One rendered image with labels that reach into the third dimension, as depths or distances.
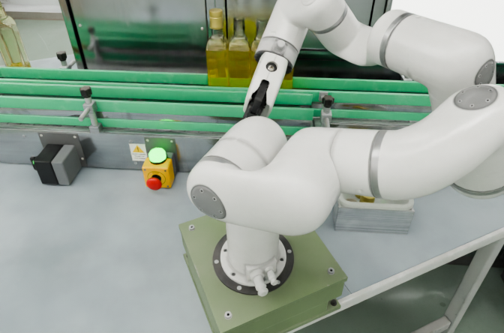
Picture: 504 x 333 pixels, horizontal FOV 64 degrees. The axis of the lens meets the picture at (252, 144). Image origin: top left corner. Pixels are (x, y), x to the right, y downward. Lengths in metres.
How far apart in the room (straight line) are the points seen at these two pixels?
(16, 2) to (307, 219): 4.86
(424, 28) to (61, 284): 0.83
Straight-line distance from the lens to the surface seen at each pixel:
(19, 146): 1.30
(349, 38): 0.76
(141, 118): 1.10
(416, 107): 1.17
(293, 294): 0.77
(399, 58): 0.60
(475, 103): 0.47
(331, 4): 0.71
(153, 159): 1.07
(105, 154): 1.18
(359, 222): 0.99
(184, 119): 1.07
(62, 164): 1.15
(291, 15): 0.74
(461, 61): 0.56
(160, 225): 1.02
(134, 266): 0.96
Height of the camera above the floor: 1.49
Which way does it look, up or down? 36 degrees down
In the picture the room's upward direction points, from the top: straight up
